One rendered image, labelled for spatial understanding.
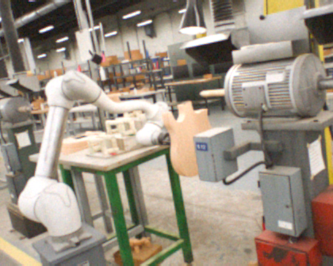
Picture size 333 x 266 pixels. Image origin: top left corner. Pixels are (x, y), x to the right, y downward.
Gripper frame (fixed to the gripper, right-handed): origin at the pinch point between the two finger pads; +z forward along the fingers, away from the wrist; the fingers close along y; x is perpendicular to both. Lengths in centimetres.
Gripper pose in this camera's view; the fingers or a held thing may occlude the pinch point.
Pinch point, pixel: (189, 140)
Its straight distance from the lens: 197.7
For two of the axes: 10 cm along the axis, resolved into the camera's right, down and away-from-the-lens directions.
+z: 7.2, 0.4, -7.0
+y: -6.6, 3.6, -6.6
